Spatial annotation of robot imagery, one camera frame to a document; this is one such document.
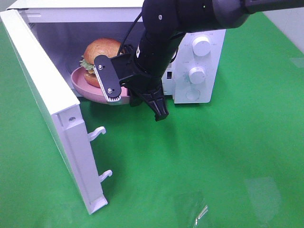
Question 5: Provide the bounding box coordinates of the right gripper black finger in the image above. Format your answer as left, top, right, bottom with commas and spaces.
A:
94, 55, 122, 102
129, 83, 169, 121

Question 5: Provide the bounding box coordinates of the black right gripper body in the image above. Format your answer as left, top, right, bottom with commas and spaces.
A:
110, 53, 162, 93

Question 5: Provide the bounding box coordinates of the pink round plate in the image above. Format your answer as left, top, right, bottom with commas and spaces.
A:
71, 66, 130, 105

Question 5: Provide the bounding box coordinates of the round white door button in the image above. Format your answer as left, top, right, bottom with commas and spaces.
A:
186, 89, 200, 101

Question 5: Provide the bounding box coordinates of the burger with lettuce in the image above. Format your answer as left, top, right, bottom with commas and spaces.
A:
80, 38, 121, 88

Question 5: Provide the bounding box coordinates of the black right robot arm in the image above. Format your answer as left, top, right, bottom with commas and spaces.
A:
94, 0, 304, 121

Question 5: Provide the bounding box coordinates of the lower white microwave knob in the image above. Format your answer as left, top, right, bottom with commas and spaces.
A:
189, 67, 206, 85

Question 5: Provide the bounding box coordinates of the white microwave knob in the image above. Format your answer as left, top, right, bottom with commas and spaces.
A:
189, 67, 206, 85
192, 35, 211, 57

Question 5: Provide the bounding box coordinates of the upper white microwave knob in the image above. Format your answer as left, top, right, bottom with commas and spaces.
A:
192, 35, 211, 57

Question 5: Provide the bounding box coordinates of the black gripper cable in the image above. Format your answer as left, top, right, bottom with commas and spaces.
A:
117, 11, 143, 57

